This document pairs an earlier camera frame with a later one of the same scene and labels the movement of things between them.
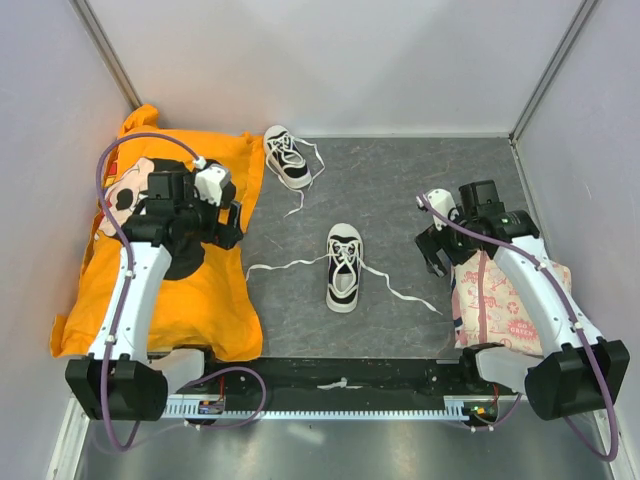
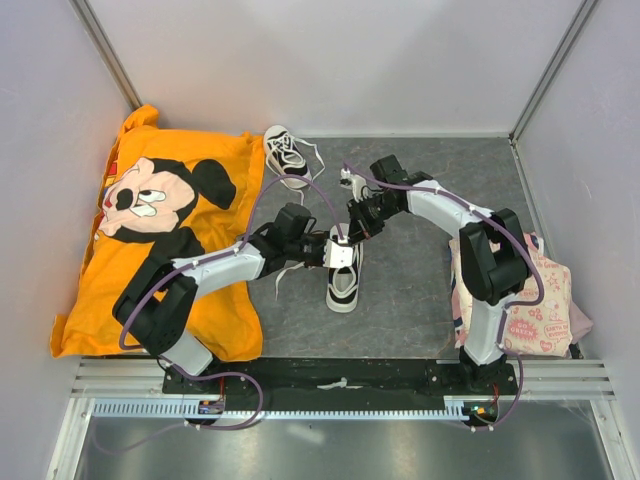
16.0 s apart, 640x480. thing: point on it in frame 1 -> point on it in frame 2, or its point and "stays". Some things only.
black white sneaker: [288, 161] stays
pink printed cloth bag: [487, 308] stays
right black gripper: [431, 241] -> [360, 228]
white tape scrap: [338, 385] stays
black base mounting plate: [331, 383] stays
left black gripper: [222, 235] -> [322, 239]
